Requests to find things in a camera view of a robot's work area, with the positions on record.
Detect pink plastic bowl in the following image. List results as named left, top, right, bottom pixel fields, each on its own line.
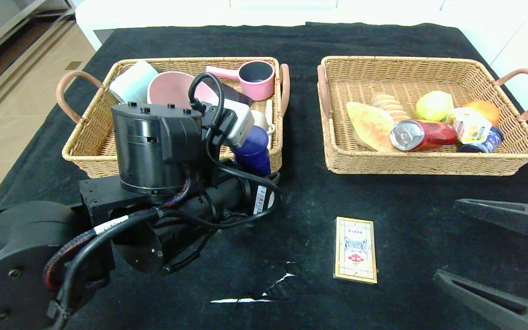
left=147, top=71, right=219, bottom=109

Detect orange fruit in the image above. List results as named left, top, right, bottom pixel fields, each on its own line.
left=463, top=100, right=501, bottom=127

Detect woven wicker basket brown handles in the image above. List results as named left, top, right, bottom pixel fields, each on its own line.
left=317, top=55, right=528, bottom=176
left=55, top=56, right=291, bottom=179

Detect striped bread roll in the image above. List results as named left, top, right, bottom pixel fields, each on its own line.
left=369, top=93, right=410, bottom=123

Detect flat toasted bread slice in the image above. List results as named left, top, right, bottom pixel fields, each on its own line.
left=346, top=102, right=395, bottom=153

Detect yellow playing card box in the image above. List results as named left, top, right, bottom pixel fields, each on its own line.
left=333, top=217, right=378, bottom=284

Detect small beige cup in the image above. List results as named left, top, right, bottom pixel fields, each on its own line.
left=250, top=110, right=275, bottom=135

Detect small dark blue can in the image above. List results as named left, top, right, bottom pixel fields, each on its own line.
left=459, top=127, right=505, bottom=154

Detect red soda can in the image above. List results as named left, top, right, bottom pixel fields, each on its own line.
left=390, top=119, right=458, bottom=152

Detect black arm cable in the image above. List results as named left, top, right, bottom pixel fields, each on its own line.
left=44, top=72, right=282, bottom=330

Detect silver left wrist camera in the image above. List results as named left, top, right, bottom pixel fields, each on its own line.
left=220, top=99, right=255, bottom=149

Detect black oblong glasses case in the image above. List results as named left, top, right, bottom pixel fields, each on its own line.
left=218, top=82, right=253, bottom=107

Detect blue capped yogurt bottle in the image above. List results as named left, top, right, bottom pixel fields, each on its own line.
left=233, top=125, right=276, bottom=210

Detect pink toy saucepan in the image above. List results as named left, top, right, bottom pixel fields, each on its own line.
left=205, top=60, right=276, bottom=101

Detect white fruit drink carton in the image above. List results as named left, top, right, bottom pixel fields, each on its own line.
left=450, top=107, right=494, bottom=145

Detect white plastic stick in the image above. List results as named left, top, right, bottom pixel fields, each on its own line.
left=265, top=99, right=274, bottom=151

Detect yellow lemon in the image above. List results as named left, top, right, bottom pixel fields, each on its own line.
left=415, top=91, right=455, bottom=122

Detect light blue plastic cup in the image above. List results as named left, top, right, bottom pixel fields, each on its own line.
left=109, top=60, right=159, bottom=105

